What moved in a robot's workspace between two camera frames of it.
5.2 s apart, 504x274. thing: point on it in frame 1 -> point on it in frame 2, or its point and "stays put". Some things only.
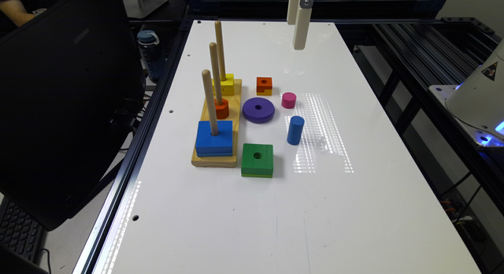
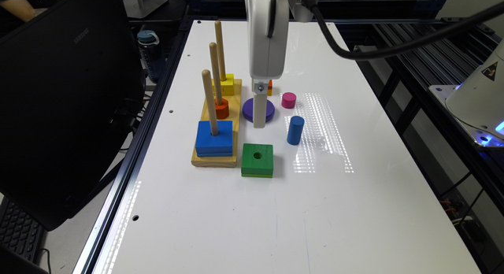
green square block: x=257 y=158 stays put
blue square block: x=221 y=145 stays put
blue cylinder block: x=295 y=130 stays put
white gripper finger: x=302 y=20 -> x=268 y=12
